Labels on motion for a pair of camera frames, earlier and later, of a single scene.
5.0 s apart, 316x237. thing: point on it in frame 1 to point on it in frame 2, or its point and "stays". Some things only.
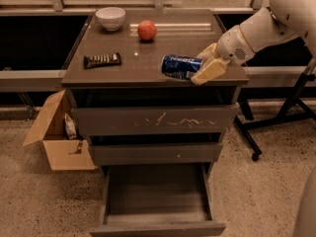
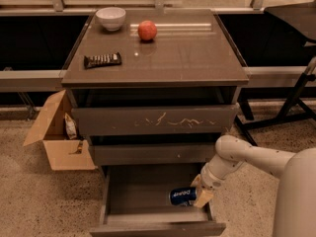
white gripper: (233, 46) to (210, 177)
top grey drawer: (179, 119) stays
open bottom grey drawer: (161, 199) stays
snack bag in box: (70, 126) stays
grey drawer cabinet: (155, 133) stays
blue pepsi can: (179, 66) to (182, 196)
